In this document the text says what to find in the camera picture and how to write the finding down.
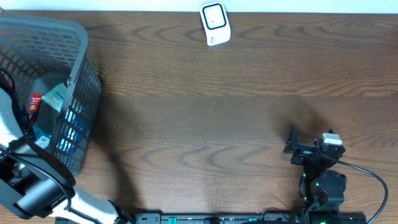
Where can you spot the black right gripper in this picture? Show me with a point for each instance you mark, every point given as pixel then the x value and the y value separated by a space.
pixel 303 152

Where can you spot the blue Oreo cookie pack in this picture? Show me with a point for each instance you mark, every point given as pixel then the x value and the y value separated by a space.
pixel 73 130

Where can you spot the white green wipes pack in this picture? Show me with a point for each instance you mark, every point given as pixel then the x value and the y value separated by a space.
pixel 55 97

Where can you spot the blue mouthwash bottle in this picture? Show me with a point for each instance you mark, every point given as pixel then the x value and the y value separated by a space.
pixel 42 138

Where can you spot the red coffee stick sachet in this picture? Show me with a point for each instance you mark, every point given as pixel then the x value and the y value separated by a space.
pixel 34 107

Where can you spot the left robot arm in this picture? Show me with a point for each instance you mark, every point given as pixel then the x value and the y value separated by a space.
pixel 36 184

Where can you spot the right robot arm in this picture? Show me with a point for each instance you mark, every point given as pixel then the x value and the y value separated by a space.
pixel 321 187

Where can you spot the white barcode scanner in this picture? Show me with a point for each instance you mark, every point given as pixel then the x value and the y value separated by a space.
pixel 215 23

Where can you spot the grey plastic basket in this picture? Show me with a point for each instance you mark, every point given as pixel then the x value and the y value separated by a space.
pixel 41 53

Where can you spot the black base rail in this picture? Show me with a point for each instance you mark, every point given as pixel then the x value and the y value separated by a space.
pixel 272 217

